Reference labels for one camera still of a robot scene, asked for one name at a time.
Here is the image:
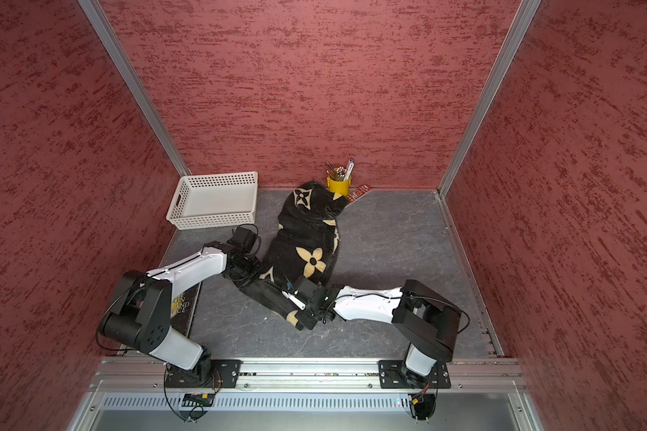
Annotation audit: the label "dark book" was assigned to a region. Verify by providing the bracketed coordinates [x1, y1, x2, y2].
[171, 283, 201, 338]

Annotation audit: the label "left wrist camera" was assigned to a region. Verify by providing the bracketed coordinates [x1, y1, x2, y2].
[228, 224, 261, 254]

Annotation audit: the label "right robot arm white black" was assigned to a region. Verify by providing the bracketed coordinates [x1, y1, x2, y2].
[284, 278, 465, 389]

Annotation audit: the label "black pillowcase with beige flowers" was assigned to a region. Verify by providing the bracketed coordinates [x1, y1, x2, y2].
[237, 181, 348, 329]

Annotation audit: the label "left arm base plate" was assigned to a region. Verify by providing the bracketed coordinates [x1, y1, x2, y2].
[164, 359, 242, 390]

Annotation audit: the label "red flat box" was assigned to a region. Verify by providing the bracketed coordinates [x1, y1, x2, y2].
[347, 184, 372, 204]

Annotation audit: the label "pens in cup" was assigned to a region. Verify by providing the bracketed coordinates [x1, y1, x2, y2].
[325, 158, 355, 182]

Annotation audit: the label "right corner aluminium post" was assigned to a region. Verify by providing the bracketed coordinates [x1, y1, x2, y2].
[438, 0, 541, 201]

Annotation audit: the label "aluminium front rail frame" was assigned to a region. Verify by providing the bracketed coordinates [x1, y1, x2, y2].
[70, 356, 543, 430]

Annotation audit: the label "left corner aluminium post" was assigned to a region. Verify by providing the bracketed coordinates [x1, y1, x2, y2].
[77, 0, 191, 176]

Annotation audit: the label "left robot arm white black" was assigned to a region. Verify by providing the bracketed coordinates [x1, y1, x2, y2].
[97, 242, 261, 386]

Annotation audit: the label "white perforated plastic basket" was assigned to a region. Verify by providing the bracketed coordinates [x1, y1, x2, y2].
[166, 172, 259, 230]

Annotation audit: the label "corner aluminium post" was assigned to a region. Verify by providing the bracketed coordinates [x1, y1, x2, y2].
[77, 0, 191, 176]
[438, 0, 541, 201]

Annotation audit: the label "yellow pen cup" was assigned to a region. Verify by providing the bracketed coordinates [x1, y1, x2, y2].
[327, 177, 352, 196]

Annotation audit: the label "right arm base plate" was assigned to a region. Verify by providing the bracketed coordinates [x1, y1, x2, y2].
[377, 360, 451, 390]

